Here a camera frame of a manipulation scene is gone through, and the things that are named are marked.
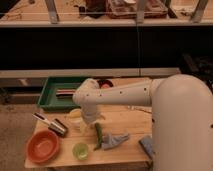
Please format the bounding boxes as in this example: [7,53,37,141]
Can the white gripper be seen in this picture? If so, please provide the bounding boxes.
[79,101,106,134]

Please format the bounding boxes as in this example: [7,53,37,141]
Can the green chili pepper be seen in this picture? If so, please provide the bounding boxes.
[94,123,102,150]

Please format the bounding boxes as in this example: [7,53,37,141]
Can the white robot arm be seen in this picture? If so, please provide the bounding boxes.
[73,74,213,171]

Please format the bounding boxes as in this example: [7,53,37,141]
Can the green plastic cup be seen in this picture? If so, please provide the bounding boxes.
[72,143,88,160]

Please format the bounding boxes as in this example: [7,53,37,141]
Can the grey crumpled cloth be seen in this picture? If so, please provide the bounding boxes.
[101,133,130,150]

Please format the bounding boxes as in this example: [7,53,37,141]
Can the metal spatula tool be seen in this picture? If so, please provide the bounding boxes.
[33,113,68,137]

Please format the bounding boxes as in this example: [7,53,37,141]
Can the orange fruit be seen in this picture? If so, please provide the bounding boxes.
[101,83,111,89]

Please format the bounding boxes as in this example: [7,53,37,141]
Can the dark red bowl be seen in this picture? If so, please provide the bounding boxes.
[98,79,113,88]

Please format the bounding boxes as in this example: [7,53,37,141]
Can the dark striped bar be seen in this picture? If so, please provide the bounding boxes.
[56,89,75,98]

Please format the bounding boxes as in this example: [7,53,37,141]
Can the green plastic tray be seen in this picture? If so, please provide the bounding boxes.
[37,77,85,111]

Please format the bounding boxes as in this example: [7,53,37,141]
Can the orange bowl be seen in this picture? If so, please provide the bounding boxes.
[26,130,60,163]

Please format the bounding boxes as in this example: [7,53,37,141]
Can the blue sponge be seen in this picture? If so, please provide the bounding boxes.
[139,135,153,159]

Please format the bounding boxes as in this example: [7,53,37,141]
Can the metal fork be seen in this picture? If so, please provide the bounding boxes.
[127,106,152,114]

